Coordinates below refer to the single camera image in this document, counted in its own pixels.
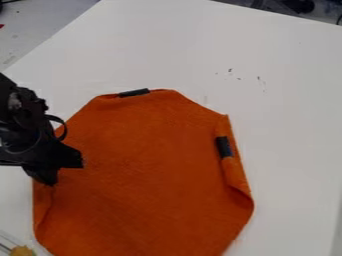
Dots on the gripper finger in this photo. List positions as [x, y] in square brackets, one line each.
[44, 176]
[70, 157]

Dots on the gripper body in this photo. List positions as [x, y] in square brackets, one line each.
[31, 150]

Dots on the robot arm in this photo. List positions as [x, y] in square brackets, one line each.
[20, 103]

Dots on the orange cloth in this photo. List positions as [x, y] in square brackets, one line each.
[147, 173]

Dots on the yellow toy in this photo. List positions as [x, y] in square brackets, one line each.
[21, 251]

